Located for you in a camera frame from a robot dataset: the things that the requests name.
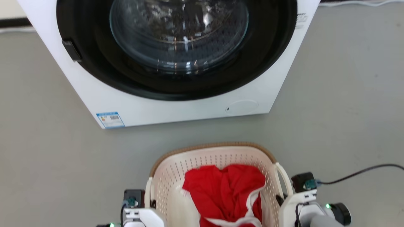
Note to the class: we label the red garment with white trim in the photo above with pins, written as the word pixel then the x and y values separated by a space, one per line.
pixel 221 192

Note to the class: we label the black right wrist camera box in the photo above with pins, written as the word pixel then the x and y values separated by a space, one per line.
pixel 303 181

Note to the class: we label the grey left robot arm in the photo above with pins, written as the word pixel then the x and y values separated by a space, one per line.
pixel 107 225

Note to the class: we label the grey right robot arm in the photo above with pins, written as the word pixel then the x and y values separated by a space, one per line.
pixel 328 217

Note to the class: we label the blue energy label sticker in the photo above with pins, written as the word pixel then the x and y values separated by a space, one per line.
pixel 110 120

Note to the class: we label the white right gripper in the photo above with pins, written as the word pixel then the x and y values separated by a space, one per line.
pixel 288 211

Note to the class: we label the white front-load washing machine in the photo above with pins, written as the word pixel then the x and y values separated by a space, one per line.
pixel 94 104

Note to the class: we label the black wall baseboard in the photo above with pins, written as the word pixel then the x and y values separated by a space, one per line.
pixel 14 22

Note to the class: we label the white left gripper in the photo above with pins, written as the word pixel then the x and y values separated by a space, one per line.
pixel 143 218

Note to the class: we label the small printed washer label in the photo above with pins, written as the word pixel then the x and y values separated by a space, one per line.
pixel 301 21

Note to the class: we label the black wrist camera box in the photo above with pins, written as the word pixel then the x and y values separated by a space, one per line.
pixel 303 181
pixel 134 194

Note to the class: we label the black round washer door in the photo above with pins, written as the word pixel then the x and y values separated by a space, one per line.
pixel 94 64

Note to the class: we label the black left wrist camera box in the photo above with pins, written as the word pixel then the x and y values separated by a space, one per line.
pixel 134 194

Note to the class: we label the cream perforated laundry basket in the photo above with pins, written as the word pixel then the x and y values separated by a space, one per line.
pixel 170 176

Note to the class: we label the round white filter cover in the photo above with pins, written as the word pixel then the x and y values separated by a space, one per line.
pixel 243 107

